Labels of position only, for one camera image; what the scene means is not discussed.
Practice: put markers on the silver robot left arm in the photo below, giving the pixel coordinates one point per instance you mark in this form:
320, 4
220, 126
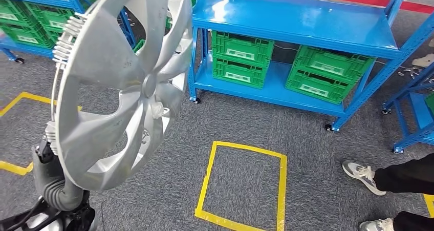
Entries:
61, 200

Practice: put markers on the yellow tape strip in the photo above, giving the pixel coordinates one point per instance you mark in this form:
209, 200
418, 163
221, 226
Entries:
13, 168
23, 95
430, 205

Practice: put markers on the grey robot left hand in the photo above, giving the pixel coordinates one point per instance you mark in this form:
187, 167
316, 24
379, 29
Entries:
47, 168

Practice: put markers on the grey plastic hubcap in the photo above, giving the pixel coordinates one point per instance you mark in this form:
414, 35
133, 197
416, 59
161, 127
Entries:
101, 59

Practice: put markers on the person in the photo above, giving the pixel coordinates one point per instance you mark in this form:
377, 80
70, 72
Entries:
407, 175
424, 60

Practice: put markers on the green plastic crate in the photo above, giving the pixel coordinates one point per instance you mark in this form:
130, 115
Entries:
27, 36
54, 36
239, 73
430, 104
317, 87
51, 17
15, 14
334, 65
242, 48

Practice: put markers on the chrome chair base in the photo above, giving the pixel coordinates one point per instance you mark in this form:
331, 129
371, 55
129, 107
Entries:
410, 72

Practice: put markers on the yellow tape square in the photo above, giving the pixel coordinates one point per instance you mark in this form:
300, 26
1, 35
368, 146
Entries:
282, 188

